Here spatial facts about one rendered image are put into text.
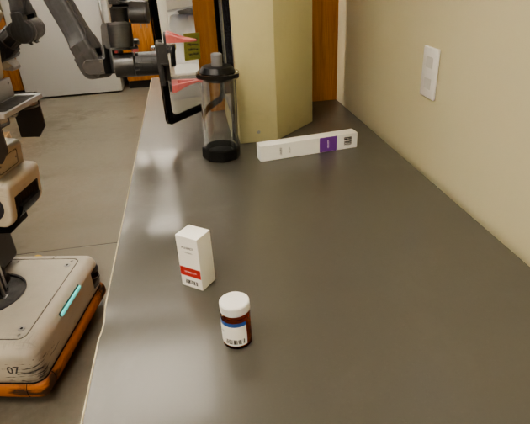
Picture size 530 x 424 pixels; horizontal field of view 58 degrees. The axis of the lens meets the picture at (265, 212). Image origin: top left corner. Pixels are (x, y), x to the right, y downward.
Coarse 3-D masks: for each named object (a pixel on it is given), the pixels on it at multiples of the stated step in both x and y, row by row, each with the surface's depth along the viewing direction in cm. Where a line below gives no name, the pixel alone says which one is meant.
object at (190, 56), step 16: (160, 0) 128; (176, 0) 133; (192, 0) 139; (208, 0) 145; (160, 16) 129; (176, 16) 135; (192, 16) 140; (208, 16) 147; (176, 32) 136; (192, 32) 142; (208, 32) 148; (176, 48) 137; (192, 48) 143; (208, 48) 150; (176, 64) 139; (192, 64) 145; (176, 96) 141; (192, 96) 148; (176, 112) 143
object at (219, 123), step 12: (204, 84) 119; (216, 84) 118; (228, 84) 119; (204, 96) 120; (216, 96) 119; (228, 96) 120; (204, 108) 122; (216, 108) 120; (228, 108) 121; (204, 120) 124; (216, 120) 122; (228, 120) 123; (204, 132) 126; (216, 132) 123; (228, 132) 124; (204, 144) 128; (216, 144) 125; (228, 144) 126
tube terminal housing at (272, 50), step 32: (256, 0) 123; (288, 0) 128; (256, 32) 126; (288, 32) 132; (256, 64) 130; (288, 64) 136; (256, 96) 134; (288, 96) 140; (256, 128) 138; (288, 128) 144
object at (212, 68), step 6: (210, 54) 118; (216, 54) 117; (216, 60) 118; (204, 66) 119; (210, 66) 119; (216, 66) 119; (222, 66) 119; (228, 66) 119; (204, 72) 117; (210, 72) 117; (216, 72) 117; (222, 72) 117; (228, 72) 118
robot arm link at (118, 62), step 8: (112, 48) 115; (120, 48) 115; (128, 48) 116; (112, 56) 115; (120, 56) 116; (128, 56) 116; (112, 64) 117; (120, 64) 115; (128, 64) 116; (136, 64) 117; (112, 72) 118; (120, 72) 116; (128, 72) 117
